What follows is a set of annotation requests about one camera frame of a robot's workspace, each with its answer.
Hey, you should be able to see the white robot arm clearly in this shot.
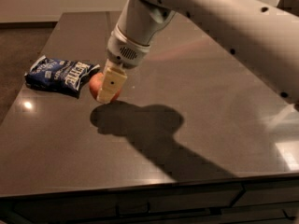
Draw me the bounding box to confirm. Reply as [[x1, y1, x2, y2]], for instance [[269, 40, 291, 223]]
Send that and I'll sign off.
[[96, 0, 299, 105]]

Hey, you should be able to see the blue chip bag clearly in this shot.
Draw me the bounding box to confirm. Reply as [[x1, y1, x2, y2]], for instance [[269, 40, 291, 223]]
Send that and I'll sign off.
[[24, 55, 100, 97]]

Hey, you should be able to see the dark cabinet drawer front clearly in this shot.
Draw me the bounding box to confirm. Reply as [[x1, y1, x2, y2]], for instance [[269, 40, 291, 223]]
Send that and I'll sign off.
[[0, 177, 299, 224]]

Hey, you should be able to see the black drawer handle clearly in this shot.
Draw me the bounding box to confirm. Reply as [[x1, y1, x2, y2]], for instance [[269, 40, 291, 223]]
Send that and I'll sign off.
[[115, 203, 150, 217]]

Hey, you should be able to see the red apple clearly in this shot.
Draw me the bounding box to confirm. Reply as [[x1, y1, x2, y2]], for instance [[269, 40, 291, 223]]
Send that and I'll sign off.
[[89, 72, 117, 104]]

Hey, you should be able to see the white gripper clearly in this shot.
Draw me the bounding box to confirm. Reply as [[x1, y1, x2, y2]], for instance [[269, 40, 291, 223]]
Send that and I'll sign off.
[[96, 25, 151, 104]]

